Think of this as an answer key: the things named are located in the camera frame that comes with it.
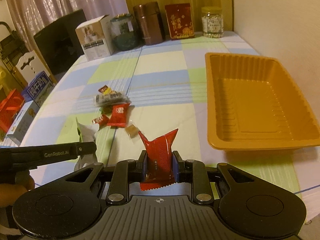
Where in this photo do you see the clear brown candy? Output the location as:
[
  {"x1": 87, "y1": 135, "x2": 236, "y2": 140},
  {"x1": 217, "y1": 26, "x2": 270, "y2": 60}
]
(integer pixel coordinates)
[{"x1": 125, "y1": 124, "x2": 139, "y2": 138}]

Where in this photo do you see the red gift bag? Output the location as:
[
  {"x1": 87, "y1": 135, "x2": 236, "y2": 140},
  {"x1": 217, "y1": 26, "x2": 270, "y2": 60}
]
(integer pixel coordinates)
[{"x1": 0, "y1": 89, "x2": 25, "y2": 133}]

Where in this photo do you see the checkered tablecloth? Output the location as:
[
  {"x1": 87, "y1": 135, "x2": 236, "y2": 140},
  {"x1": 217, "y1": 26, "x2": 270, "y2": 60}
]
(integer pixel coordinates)
[{"x1": 0, "y1": 31, "x2": 320, "y2": 224}]

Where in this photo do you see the black metal rack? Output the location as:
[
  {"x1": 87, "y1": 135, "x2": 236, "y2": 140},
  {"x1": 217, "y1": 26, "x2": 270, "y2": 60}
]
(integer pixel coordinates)
[{"x1": 1, "y1": 21, "x2": 29, "y2": 89}]

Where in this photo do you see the left hand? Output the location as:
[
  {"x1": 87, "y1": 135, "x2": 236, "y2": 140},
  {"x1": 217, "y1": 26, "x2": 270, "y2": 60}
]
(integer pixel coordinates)
[{"x1": 0, "y1": 176, "x2": 35, "y2": 208}]

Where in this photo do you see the white product box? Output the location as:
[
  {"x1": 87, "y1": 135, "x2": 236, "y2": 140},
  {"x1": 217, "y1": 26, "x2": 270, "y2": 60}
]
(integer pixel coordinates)
[{"x1": 75, "y1": 15, "x2": 116, "y2": 61}]

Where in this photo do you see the brown yellow candy packet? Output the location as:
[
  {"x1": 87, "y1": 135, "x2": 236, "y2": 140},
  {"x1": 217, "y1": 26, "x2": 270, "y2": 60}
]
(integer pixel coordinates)
[{"x1": 98, "y1": 85, "x2": 116, "y2": 95}]

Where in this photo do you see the red festive pouch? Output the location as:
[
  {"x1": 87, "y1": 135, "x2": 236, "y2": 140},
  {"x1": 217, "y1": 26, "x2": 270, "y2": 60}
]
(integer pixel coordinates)
[{"x1": 165, "y1": 3, "x2": 195, "y2": 40}]

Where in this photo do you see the light blue box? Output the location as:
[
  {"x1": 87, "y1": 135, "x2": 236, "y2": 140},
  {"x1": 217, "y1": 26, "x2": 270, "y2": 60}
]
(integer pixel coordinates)
[{"x1": 7, "y1": 101, "x2": 40, "y2": 146}]

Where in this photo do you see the clear jar of nuts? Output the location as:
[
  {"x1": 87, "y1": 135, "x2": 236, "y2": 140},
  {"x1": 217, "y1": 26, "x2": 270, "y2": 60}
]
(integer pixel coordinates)
[{"x1": 201, "y1": 7, "x2": 224, "y2": 38}]

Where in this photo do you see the long red snack packet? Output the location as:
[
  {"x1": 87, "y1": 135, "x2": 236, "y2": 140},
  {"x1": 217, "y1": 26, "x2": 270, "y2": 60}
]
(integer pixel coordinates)
[{"x1": 138, "y1": 128, "x2": 178, "y2": 191}]

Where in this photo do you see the brown metal thermos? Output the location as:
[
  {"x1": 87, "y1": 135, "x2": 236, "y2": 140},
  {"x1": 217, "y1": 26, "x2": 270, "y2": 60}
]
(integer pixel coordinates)
[{"x1": 133, "y1": 2, "x2": 165, "y2": 46}]

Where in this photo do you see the blue milk carton box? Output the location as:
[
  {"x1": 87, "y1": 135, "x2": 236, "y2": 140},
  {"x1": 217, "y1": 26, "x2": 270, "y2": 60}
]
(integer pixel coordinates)
[{"x1": 22, "y1": 71, "x2": 54, "y2": 107}]

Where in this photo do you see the white wooden chair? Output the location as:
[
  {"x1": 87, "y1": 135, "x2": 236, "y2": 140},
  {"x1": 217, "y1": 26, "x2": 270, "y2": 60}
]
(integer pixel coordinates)
[{"x1": 16, "y1": 50, "x2": 50, "y2": 84}]

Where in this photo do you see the orange plastic tray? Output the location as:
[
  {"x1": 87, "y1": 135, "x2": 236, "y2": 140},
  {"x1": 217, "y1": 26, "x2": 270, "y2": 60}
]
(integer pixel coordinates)
[{"x1": 205, "y1": 53, "x2": 319, "y2": 151}]

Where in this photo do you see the pink curtain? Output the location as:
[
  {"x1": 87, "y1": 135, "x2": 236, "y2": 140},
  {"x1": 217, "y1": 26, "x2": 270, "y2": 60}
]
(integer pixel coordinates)
[{"x1": 7, "y1": 0, "x2": 128, "y2": 50}]

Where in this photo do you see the square red candy packet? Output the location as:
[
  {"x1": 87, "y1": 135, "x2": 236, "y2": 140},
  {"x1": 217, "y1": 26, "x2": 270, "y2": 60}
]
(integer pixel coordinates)
[{"x1": 107, "y1": 103, "x2": 130, "y2": 128}]

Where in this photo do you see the green white snack packet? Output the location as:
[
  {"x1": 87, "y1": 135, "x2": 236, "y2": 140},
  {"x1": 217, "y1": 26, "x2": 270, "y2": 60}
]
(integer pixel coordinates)
[{"x1": 74, "y1": 119, "x2": 99, "y2": 171}]

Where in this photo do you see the grey clear snack packet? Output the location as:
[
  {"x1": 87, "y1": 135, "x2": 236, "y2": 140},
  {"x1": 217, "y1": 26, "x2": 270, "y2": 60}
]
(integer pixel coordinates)
[{"x1": 93, "y1": 92, "x2": 131, "y2": 107}]

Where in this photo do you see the green glass jar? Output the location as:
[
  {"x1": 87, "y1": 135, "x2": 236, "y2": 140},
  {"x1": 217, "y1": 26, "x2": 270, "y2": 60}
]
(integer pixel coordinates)
[{"x1": 110, "y1": 14, "x2": 139, "y2": 51}]

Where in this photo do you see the black monitor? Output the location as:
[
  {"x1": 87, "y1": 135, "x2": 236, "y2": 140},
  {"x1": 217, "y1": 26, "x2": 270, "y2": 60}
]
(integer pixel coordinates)
[{"x1": 34, "y1": 9, "x2": 86, "y2": 75}]

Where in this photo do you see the green brown cake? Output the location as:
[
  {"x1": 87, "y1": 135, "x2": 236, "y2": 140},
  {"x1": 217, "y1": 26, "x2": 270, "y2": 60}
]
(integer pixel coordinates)
[{"x1": 99, "y1": 106, "x2": 112, "y2": 114}]

